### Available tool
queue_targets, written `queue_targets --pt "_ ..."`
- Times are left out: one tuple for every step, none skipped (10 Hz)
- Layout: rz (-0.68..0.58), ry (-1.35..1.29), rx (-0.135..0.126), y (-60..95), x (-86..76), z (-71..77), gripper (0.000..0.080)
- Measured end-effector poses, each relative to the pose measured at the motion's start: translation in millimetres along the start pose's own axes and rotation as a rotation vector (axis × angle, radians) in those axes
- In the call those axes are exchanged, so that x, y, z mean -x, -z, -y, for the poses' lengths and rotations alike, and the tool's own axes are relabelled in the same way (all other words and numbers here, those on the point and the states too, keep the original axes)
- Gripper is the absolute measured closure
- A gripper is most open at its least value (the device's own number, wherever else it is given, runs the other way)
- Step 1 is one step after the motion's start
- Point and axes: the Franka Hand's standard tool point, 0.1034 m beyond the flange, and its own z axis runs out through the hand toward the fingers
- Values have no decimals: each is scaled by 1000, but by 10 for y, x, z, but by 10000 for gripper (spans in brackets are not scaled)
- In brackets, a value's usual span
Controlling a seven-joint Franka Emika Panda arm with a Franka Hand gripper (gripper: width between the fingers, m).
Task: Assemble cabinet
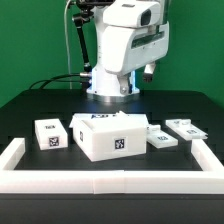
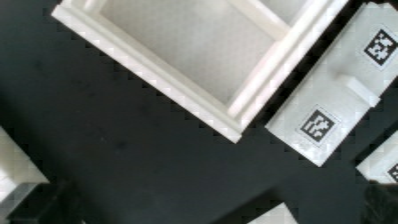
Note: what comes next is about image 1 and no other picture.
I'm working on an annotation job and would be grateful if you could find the white U-shaped fence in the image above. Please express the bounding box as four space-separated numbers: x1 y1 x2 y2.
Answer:
0 138 224 194

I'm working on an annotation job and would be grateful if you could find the small white cabinet top block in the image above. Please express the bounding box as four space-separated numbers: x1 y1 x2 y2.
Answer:
34 118 68 150

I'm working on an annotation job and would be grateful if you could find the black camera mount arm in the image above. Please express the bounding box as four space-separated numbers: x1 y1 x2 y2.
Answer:
72 0 115 72

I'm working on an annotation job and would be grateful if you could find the white cabinet door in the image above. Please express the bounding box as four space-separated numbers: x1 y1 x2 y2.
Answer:
147 124 178 149
165 119 208 141

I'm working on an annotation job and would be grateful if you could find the white base tag plate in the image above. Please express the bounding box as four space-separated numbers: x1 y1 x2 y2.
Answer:
69 111 148 128

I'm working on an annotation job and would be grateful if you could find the white cabinet body box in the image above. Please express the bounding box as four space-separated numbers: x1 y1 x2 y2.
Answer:
72 118 147 162

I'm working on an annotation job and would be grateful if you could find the black cable bundle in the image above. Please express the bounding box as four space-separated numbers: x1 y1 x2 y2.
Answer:
29 73 92 90

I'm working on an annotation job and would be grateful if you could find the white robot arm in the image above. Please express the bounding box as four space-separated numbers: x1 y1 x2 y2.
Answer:
87 0 170 102

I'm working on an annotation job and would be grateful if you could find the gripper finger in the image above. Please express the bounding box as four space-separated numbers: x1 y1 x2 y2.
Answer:
143 63 156 82

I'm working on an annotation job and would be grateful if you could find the white cable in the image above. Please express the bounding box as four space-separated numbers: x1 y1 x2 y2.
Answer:
63 0 74 90

